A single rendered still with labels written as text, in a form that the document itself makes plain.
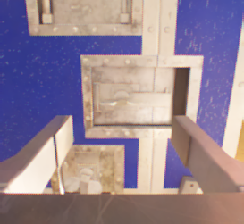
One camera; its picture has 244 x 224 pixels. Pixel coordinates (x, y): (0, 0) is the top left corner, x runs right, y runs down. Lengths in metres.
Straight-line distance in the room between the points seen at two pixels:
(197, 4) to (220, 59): 0.08
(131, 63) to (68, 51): 0.09
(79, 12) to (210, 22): 0.18
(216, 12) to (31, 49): 0.26
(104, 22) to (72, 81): 0.10
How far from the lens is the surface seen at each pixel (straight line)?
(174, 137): 0.16
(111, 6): 0.28
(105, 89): 0.28
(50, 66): 0.28
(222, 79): 0.30
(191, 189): 0.35
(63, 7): 0.29
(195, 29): 0.28
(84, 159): 0.33
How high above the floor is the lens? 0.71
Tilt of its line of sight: 15 degrees up
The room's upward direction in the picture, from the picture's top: 180 degrees counter-clockwise
